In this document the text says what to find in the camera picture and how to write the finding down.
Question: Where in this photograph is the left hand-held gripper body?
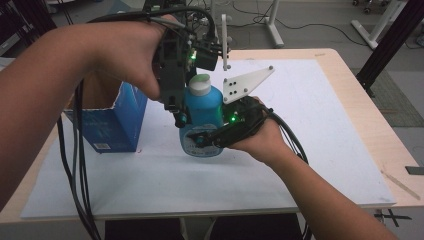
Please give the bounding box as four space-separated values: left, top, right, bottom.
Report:
153 13 233 112

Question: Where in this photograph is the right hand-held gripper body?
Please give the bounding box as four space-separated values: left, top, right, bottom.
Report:
213 65 276 148

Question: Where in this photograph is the blue bottle with white cap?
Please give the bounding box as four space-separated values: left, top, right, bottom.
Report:
178 73 225 158

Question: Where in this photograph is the blue cardboard box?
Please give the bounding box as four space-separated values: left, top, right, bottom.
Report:
63 71 149 154

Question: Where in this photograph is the person's right hand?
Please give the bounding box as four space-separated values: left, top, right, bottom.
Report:
229 96 294 165

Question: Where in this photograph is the person's left hand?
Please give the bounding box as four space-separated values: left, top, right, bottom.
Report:
93 14 178 101

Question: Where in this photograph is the white metal stand leg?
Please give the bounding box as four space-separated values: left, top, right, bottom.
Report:
350 0 406 50
264 0 285 49

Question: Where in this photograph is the dark floor mat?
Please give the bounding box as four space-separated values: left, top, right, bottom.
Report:
352 68 424 128

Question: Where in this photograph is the office chair wheel base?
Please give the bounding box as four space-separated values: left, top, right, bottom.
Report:
352 0 392 15

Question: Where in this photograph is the black hanging cable bundle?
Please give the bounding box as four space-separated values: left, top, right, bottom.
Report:
56 79 103 240
263 108 313 240

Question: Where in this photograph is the black cable over left hand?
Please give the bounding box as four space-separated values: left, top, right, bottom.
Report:
88 5 218 40

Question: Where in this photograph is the black floor cable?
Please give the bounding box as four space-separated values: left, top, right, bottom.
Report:
229 0 368 48

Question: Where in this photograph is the black metal post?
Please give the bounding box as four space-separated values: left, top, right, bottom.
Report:
355 0 424 98

